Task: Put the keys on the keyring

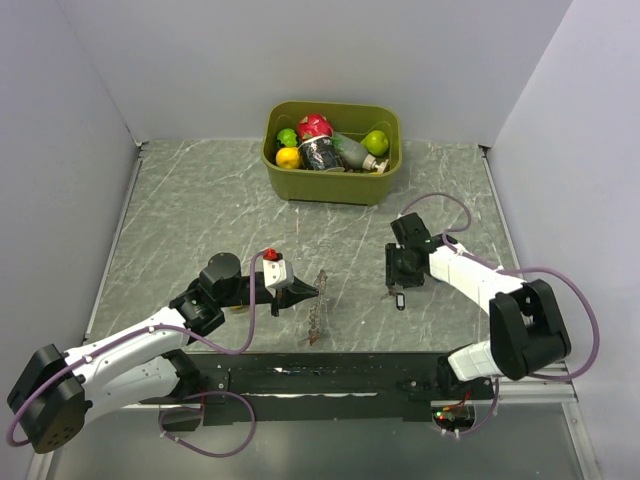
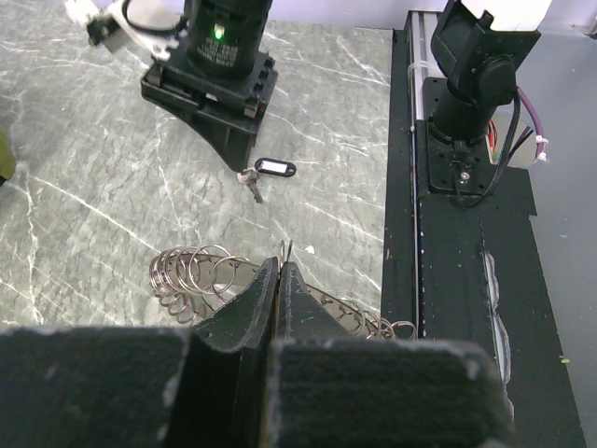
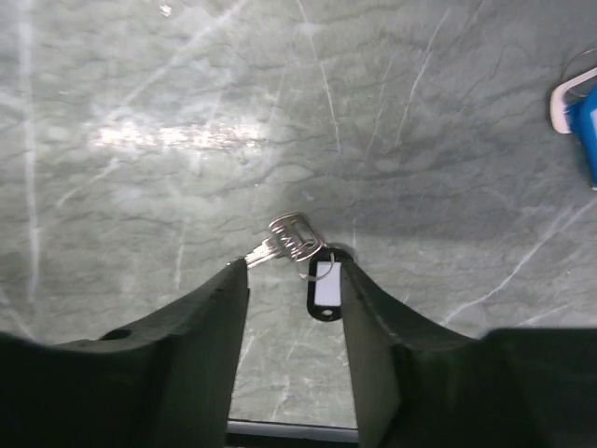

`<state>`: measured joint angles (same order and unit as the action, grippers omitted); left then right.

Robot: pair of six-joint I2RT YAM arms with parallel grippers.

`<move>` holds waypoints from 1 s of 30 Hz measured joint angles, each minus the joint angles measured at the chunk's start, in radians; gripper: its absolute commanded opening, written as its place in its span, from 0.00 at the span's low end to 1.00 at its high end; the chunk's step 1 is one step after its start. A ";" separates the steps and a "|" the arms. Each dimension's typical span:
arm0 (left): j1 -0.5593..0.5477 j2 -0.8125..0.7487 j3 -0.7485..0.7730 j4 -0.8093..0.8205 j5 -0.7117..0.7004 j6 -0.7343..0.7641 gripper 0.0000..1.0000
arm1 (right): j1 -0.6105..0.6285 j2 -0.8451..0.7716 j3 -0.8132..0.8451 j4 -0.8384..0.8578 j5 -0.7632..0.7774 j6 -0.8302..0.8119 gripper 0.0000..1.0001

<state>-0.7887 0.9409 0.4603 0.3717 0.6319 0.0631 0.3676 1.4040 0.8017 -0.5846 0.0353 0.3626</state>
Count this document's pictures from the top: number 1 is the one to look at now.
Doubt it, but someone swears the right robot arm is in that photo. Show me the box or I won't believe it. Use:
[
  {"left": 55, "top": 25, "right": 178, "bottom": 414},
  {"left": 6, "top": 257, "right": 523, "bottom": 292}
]
[{"left": 385, "top": 213, "right": 572, "bottom": 399}]

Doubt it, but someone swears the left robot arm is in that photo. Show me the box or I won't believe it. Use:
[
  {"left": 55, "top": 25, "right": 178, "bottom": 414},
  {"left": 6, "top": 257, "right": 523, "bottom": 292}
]
[{"left": 6, "top": 249, "right": 319, "bottom": 454}]

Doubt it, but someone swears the black key tag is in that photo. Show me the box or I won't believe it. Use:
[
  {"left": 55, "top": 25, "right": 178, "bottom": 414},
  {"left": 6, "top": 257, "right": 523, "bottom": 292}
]
[{"left": 394, "top": 292, "right": 406, "bottom": 311}]

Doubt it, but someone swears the olive green plastic bin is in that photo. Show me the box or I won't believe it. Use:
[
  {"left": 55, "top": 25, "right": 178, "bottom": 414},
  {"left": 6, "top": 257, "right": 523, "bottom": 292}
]
[{"left": 262, "top": 100, "right": 403, "bottom": 206}]

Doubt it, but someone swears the grey pump bottle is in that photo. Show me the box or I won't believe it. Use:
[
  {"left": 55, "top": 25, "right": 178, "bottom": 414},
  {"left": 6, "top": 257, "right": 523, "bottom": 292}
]
[{"left": 332, "top": 132, "right": 389, "bottom": 174}]

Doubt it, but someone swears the yellow lemon in bin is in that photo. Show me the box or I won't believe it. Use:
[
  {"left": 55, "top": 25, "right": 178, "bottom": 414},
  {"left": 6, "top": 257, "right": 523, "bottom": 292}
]
[{"left": 275, "top": 147, "right": 303, "bottom": 169}]

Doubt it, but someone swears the black can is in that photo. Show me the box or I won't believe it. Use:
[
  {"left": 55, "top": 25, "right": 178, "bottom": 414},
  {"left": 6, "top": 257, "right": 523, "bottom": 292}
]
[{"left": 299, "top": 135, "right": 344, "bottom": 172}]

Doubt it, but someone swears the green pepper toy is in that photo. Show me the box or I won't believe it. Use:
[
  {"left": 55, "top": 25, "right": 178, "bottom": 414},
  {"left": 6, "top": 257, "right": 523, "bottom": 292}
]
[{"left": 276, "top": 128, "right": 299, "bottom": 149}]

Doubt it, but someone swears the red dragon fruit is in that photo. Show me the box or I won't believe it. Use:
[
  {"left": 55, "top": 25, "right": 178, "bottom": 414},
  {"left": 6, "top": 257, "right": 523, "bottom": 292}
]
[{"left": 296, "top": 114, "right": 333, "bottom": 142}]

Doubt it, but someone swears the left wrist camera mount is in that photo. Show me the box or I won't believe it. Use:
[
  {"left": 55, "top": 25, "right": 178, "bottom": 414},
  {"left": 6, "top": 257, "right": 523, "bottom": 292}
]
[{"left": 262, "top": 248, "right": 295, "bottom": 290}]

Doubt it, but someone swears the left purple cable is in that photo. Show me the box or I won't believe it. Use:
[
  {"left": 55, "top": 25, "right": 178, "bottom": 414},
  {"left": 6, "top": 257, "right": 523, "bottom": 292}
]
[{"left": 5, "top": 249, "right": 259, "bottom": 459}]

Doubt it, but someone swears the purple cable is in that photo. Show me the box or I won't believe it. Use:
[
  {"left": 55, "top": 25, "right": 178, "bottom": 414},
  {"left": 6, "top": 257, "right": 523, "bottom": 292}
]
[
  {"left": 402, "top": 192, "right": 601, "bottom": 436},
  {"left": 5, "top": 249, "right": 259, "bottom": 459}
]

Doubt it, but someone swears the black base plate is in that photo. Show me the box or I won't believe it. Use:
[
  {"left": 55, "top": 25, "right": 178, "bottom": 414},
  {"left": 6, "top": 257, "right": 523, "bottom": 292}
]
[{"left": 182, "top": 352, "right": 494, "bottom": 426}]

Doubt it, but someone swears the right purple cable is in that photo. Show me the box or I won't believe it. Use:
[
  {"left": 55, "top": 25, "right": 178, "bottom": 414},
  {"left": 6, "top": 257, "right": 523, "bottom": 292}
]
[{"left": 402, "top": 192, "right": 601, "bottom": 436}]

